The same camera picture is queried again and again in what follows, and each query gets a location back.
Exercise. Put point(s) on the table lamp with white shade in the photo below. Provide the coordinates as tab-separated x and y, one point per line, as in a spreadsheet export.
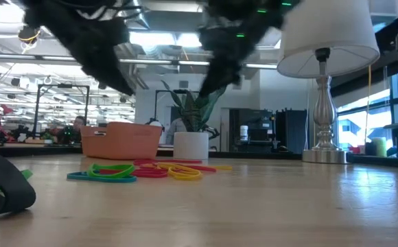
322	34

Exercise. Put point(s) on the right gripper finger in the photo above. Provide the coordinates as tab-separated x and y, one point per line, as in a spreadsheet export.
224	75

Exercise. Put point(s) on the person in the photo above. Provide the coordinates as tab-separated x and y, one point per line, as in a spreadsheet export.
79	123
175	130

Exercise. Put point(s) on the yellow rubber band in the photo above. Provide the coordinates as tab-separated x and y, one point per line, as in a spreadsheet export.
223	167
185	175

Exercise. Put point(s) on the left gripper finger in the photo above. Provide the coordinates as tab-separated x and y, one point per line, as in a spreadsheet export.
111	75

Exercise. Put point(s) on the yellow-green cup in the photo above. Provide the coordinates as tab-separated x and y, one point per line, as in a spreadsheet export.
379	147

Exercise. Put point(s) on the snake plant in white pot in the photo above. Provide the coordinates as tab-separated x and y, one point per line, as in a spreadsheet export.
190	145

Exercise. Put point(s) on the black wide rubber band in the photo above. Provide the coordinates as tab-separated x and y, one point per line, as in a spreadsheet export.
13	185

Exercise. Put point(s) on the blue rubber band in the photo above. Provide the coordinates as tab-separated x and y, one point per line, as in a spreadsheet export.
82	177

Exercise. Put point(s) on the black rack frame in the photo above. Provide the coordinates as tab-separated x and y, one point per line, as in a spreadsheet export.
61	86

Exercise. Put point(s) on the white bottle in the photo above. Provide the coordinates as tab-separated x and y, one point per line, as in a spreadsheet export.
243	133

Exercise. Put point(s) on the red container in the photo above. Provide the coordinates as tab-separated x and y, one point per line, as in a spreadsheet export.
357	150

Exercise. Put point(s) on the orange plastic bin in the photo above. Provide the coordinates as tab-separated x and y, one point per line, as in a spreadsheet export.
123	140

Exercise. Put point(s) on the black cabinet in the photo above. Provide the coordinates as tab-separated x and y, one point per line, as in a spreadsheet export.
257	132
291	130

